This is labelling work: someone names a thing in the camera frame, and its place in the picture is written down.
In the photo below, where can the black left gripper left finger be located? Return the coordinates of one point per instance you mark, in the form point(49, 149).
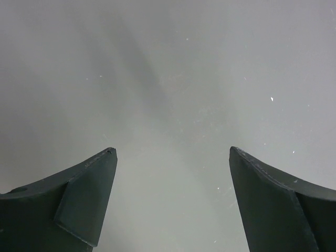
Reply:
point(62, 212)

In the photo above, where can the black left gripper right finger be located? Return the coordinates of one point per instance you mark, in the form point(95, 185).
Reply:
point(281, 212)

